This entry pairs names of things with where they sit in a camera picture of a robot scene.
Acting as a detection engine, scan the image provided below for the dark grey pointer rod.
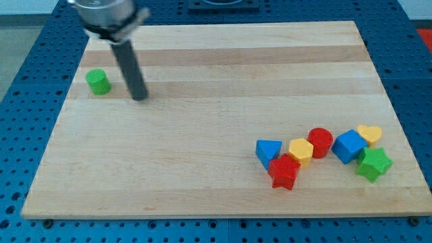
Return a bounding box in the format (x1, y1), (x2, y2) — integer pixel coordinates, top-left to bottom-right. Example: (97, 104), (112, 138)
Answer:
(111, 40), (148, 101)

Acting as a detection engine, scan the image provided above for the green star block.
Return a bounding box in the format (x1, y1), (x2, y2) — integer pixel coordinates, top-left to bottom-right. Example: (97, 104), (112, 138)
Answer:
(355, 147), (394, 183)

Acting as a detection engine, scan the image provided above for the red cylinder block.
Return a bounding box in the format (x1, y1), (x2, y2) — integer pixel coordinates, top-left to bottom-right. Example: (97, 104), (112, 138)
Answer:
(308, 128), (333, 159)

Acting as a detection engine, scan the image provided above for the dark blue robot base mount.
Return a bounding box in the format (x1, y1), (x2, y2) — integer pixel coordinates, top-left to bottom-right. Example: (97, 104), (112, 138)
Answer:
(186, 0), (260, 12)

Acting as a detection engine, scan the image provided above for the green cylinder block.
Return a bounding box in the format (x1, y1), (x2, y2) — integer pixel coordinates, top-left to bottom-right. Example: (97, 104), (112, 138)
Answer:
(85, 69), (111, 95)

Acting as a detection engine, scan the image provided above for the wooden board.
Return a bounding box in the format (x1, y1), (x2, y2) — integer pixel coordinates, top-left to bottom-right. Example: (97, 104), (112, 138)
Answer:
(22, 21), (431, 219)

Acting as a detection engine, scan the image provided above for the blue cube block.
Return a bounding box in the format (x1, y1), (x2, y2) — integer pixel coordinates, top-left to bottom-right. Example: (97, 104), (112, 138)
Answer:
(331, 130), (367, 164)

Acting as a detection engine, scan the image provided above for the blue triangle block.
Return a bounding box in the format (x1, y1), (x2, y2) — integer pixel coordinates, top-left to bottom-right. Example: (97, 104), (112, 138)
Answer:
(255, 140), (283, 170)

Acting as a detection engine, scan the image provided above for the yellow hexagon block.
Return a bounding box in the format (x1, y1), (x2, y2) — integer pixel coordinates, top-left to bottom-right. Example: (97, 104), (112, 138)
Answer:
(288, 138), (314, 169)

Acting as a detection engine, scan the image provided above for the yellow heart block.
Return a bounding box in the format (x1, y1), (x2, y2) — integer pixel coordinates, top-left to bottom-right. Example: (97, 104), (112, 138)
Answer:
(356, 125), (383, 147)

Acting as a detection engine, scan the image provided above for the red star block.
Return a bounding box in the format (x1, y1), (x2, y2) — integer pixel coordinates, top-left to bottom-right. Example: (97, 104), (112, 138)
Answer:
(267, 153), (301, 190)

